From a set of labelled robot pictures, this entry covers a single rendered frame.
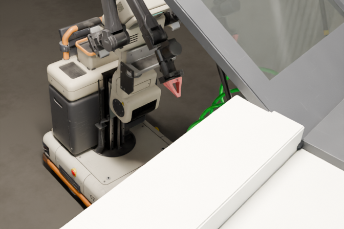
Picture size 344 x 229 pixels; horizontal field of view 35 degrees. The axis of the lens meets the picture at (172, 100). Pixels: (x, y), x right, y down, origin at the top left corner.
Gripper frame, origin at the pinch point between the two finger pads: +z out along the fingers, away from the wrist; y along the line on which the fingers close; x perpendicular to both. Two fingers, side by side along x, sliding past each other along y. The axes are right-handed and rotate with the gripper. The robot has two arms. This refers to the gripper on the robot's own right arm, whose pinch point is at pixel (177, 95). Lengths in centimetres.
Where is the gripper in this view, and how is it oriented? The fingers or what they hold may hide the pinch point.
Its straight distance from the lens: 213.8
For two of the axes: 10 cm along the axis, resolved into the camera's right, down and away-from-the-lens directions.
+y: 4.7, -1.6, -8.7
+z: 3.5, 9.4, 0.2
